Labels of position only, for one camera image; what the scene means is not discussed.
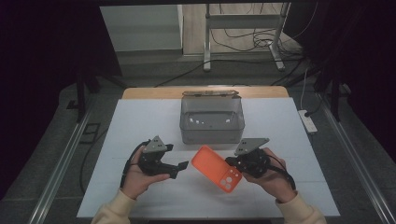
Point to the black floor bracket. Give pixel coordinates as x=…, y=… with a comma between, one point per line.
x=90, y=133

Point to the black stand legs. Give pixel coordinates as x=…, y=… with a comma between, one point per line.
x=81, y=93
x=334, y=96

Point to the person's left hand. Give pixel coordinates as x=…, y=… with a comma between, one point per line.
x=137, y=180

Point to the grey transparent storage box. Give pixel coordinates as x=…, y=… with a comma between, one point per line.
x=211, y=124

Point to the aluminium rail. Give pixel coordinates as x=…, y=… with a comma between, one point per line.
x=358, y=158
x=59, y=168

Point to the person's right hand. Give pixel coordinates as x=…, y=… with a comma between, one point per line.
x=277, y=180

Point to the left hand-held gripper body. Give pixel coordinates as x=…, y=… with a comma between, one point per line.
x=154, y=155

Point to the dark curtain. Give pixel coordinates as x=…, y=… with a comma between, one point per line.
x=37, y=62
x=364, y=46

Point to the grey metal stand frame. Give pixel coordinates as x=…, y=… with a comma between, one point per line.
x=243, y=21

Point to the white power strip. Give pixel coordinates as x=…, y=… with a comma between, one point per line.
x=308, y=122

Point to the orange phone case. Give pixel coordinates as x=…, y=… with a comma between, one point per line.
x=211, y=165

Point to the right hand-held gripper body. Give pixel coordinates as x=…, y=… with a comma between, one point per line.
x=253, y=161

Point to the white table mat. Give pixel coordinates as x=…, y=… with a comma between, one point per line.
x=149, y=112

